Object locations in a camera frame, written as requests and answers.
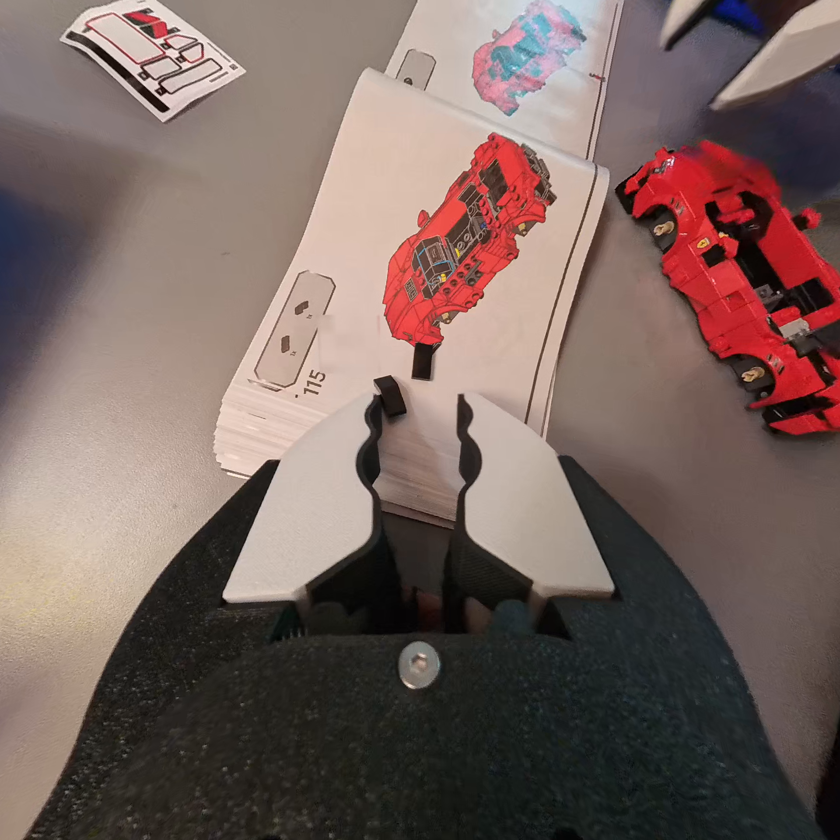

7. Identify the red lego car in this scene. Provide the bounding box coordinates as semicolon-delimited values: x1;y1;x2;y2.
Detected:
615;139;840;435

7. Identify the lego sticker sheet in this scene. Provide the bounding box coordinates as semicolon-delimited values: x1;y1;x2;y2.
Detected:
59;0;247;123

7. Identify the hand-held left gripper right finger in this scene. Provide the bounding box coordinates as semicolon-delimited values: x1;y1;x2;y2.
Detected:
446;392;616;608

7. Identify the blue plastic bin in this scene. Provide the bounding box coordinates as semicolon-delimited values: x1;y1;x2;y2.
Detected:
714;0;765;37

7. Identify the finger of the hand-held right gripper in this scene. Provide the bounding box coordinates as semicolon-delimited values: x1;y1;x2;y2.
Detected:
710;0;840;111
658;0;724;52

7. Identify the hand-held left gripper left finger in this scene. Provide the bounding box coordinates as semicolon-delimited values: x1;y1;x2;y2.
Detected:
222;390;395;608

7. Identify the lego instruction booklet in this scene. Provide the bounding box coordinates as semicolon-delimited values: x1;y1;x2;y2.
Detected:
213;0;624;529

